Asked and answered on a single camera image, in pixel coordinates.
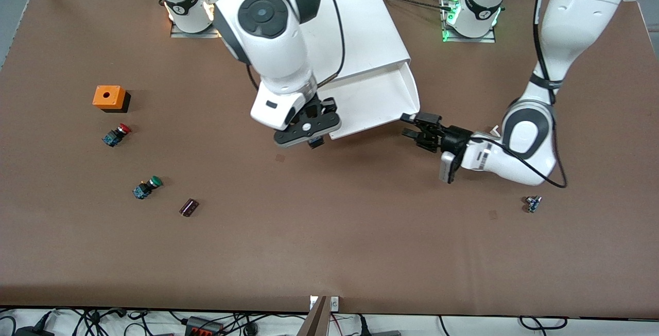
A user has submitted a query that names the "red push button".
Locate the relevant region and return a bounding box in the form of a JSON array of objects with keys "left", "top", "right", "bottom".
[{"left": 101, "top": 123, "right": 132, "bottom": 148}]

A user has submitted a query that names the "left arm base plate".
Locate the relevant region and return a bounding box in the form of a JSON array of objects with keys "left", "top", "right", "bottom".
[{"left": 441, "top": 0, "right": 497, "bottom": 44}]

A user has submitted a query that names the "grey metal beam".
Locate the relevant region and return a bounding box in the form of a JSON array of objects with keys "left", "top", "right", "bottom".
[{"left": 296, "top": 295, "right": 330, "bottom": 336}]

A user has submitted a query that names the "orange box with hole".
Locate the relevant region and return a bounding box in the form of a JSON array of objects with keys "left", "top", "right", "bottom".
[{"left": 92, "top": 85, "right": 131, "bottom": 113}]

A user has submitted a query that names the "white largest-front cabinet drawer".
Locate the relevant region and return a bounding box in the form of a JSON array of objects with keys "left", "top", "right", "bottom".
[{"left": 322, "top": 62, "right": 421, "bottom": 140}]

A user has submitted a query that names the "black looped floor cable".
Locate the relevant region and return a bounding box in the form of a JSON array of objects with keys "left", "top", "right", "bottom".
[{"left": 518, "top": 316, "right": 569, "bottom": 331}]

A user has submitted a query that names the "black power strip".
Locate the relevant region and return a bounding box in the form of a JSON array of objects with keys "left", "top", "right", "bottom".
[{"left": 184, "top": 316, "right": 226, "bottom": 336}]

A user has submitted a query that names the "black base cable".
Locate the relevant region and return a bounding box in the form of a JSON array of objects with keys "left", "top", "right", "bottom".
[{"left": 381, "top": 0, "right": 449, "bottom": 12}]

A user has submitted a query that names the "green push button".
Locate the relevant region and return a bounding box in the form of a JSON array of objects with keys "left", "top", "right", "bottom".
[{"left": 132, "top": 175, "right": 163, "bottom": 200}]

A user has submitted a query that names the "white drawer cabinet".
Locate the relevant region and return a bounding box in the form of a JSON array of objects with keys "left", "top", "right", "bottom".
[{"left": 296, "top": 0, "right": 411, "bottom": 82}]

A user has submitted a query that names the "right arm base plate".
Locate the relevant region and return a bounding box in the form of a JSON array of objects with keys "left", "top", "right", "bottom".
[{"left": 170, "top": 0, "right": 219, "bottom": 39}]

